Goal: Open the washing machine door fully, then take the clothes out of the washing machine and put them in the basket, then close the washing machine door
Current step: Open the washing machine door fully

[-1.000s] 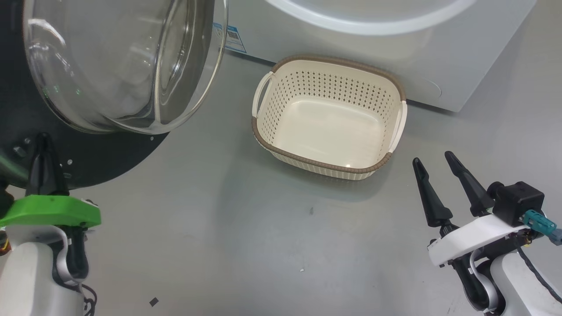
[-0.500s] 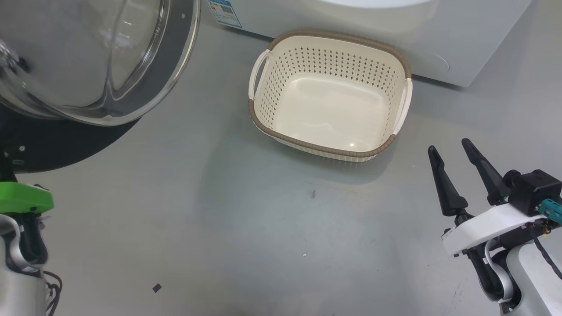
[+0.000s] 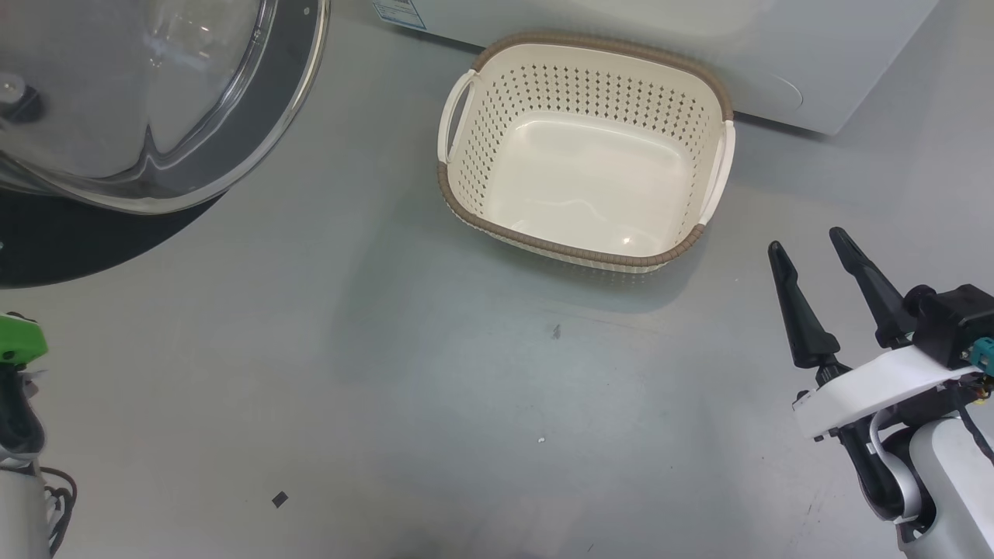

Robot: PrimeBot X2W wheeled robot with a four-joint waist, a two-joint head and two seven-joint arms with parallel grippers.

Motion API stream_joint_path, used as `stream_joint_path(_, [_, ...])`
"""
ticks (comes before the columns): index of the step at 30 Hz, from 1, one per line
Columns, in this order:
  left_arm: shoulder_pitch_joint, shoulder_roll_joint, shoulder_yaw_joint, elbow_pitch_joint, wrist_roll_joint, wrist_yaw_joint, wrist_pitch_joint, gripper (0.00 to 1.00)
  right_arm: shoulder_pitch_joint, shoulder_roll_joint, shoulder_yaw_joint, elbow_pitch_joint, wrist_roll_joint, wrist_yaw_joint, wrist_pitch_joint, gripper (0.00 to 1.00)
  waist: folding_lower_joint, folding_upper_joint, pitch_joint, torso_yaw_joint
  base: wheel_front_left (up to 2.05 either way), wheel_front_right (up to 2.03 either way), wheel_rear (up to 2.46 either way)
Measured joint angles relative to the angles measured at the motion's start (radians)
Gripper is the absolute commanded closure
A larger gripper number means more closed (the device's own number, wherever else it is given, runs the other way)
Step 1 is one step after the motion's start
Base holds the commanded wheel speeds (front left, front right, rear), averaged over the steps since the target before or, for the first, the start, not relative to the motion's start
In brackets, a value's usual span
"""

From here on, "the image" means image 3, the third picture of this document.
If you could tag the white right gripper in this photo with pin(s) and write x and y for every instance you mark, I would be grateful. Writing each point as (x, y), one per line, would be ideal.
(862, 392)

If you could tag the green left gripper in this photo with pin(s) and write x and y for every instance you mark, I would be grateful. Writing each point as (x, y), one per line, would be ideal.
(22, 341)

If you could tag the black round washing machine door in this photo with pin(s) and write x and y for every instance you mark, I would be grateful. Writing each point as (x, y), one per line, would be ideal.
(116, 101)

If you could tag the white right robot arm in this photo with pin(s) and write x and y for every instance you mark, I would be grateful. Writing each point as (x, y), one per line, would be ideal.
(951, 481)

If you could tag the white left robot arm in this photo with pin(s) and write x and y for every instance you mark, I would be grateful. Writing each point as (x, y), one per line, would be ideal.
(15, 505)

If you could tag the white front-load washing machine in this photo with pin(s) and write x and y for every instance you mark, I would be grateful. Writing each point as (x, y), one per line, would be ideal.
(776, 54)

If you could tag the cream perforated laundry basket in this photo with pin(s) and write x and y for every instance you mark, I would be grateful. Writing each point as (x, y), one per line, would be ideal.
(590, 178)

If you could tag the small black floor scrap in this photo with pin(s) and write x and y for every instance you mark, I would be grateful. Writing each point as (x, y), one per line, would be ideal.
(279, 499)

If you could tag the blue energy label sticker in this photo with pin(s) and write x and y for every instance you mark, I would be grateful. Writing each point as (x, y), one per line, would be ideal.
(400, 12)

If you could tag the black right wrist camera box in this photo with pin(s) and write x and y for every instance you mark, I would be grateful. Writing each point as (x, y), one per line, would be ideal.
(955, 318)

